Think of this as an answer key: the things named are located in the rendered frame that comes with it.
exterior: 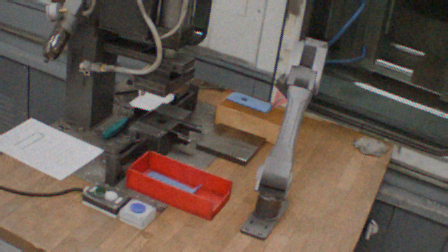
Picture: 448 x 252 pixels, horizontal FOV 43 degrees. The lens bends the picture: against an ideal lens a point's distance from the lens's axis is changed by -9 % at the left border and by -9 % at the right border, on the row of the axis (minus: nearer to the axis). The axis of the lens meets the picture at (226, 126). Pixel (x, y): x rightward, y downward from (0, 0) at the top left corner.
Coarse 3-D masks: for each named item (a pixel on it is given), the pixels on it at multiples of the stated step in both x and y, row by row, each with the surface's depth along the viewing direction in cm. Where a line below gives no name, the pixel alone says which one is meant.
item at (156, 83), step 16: (112, 48) 169; (128, 48) 168; (144, 48) 173; (160, 64) 165; (176, 64) 163; (192, 64) 169; (144, 80) 161; (160, 80) 162; (176, 80) 165; (160, 96) 161
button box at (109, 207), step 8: (96, 184) 151; (16, 192) 145; (24, 192) 145; (32, 192) 146; (56, 192) 148; (64, 192) 149; (88, 192) 147; (88, 200) 146; (96, 200) 145; (104, 200) 145; (112, 200) 145; (120, 200) 146; (128, 200) 148; (96, 208) 146; (104, 208) 145; (112, 208) 143; (120, 208) 145; (112, 216) 145
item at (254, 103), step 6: (234, 96) 197; (240, 96) 198; (246, 96) 199; (234, 102) 194; (240, 102) 194; (246, 102) 194; (252, 102) 195; (258, 102) 196; (264, 102) 197; (276, 102) 193; (258, 108) 192; (264, 108) 193; (270, 108) 190
